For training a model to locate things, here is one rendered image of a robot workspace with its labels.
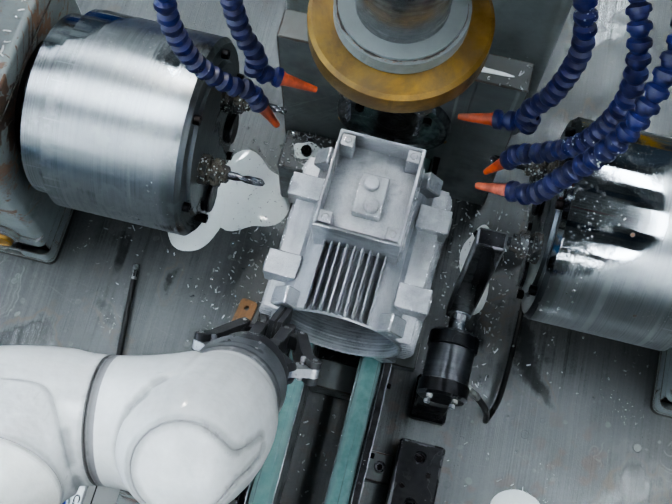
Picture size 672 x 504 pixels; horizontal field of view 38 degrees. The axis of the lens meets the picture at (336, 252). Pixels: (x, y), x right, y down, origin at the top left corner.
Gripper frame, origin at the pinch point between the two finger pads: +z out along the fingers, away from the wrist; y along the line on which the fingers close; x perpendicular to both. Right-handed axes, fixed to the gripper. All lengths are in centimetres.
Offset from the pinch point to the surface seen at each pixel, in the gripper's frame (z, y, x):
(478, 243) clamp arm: -8.3, -18.3, -15.3
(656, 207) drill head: 5.2, -36.6, -21.5
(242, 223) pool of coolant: 36.6, 12.8, -3.5
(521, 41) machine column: 26.0, -19.5, -36.7
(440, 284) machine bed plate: 35.8, -17.3, -1.8
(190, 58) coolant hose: -4.0, 14.1, -26.3
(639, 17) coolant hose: -13.8, -26.6, -38.4
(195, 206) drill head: 13.4, 14.7, -8.5
